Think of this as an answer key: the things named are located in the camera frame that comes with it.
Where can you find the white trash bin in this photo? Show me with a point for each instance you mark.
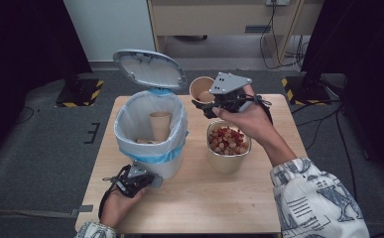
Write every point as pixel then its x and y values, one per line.
pixel 169 168

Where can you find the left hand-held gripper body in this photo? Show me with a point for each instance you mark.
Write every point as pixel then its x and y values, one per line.
pixel 135 181

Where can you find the white wall socket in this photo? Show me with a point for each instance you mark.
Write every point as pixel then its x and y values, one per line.
pixel 278 2

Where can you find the light wooden desk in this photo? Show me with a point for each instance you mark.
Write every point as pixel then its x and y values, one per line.
pixel 212 20

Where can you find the person's left hand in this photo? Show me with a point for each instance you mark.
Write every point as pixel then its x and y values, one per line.
pixel 116 208

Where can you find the grey trash bin lid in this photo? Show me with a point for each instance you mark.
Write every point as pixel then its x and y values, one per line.
pixel 150 69

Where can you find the white printed sleeve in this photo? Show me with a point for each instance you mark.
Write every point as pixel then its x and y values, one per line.
pixel 95 230
pixel 315 201

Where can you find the white and blue trash bag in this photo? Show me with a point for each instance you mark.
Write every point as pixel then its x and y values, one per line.
pixel 176 119

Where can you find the grey floor tape strip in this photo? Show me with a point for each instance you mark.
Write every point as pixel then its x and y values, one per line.
pixel 82 210

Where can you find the white cabinet panel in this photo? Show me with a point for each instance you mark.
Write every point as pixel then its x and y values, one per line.
pixel 110 29

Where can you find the black curtain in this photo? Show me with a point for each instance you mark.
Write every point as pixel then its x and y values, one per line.
pixel 24 49
pixel 361 66

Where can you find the cream container with metal rim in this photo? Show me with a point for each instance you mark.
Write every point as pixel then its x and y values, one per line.
pixel 227 163

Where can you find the person's right hand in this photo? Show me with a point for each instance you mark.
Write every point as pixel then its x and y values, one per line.
pixel 252 120

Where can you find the white printed right sleeve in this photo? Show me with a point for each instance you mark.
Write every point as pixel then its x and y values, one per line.
pixel 315 201

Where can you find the white printed left sleeve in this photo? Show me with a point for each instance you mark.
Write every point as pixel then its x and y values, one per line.
pixel 95 230

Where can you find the brown paper cup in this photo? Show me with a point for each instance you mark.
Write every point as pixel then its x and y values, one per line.
pixel 146 141
pixel 200 88
pixel 160 127

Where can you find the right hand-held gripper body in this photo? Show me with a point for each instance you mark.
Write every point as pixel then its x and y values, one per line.
pixel 229 84

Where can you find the black stand base striped edge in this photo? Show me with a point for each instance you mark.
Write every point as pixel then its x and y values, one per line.
pixel 78 94
pixel 308 92

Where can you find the pile of nuts and red berries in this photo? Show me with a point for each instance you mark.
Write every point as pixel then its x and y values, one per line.
pixel 227 140

